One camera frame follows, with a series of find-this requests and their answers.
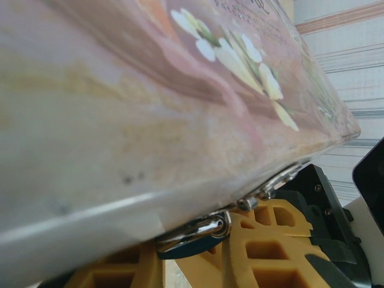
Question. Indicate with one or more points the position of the pink floral tin box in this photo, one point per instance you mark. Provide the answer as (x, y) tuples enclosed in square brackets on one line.
[(150, 120)]

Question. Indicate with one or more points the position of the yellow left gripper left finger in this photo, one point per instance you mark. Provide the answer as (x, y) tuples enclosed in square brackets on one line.
[(81, 273)]

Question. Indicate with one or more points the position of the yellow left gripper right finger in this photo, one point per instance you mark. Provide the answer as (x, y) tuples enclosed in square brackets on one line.
[(237, 270)]

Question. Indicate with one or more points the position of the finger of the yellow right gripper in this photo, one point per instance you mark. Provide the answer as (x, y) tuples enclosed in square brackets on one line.
[(264, 216)]

